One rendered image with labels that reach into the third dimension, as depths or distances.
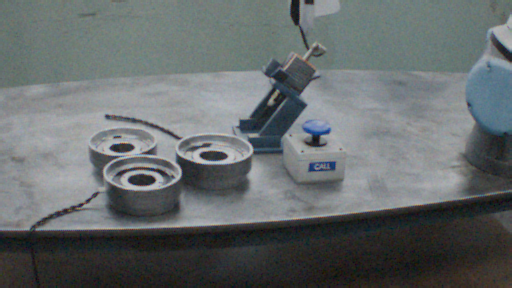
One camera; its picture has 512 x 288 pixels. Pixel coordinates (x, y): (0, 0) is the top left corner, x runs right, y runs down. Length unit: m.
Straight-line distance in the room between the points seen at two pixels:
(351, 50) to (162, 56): 0.73
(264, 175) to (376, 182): 0.16
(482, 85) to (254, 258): 0.58
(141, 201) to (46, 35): 1.74
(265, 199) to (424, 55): 2.06
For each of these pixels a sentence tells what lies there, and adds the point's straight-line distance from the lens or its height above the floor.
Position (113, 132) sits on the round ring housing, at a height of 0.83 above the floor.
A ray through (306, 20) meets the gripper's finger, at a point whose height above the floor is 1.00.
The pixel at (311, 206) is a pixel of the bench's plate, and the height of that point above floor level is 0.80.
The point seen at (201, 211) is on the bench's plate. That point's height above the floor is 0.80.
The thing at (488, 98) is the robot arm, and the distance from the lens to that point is 0.95.
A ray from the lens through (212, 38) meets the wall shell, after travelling 2.64.
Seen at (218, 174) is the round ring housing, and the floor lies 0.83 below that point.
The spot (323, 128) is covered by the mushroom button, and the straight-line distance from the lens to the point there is 1.00.
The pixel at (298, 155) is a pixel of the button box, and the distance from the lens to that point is 0.99.
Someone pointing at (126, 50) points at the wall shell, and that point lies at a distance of 2.60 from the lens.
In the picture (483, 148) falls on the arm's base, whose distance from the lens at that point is 1.13.
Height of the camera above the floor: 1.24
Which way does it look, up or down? 23 degrees down
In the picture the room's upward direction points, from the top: 3 degrees clockwise
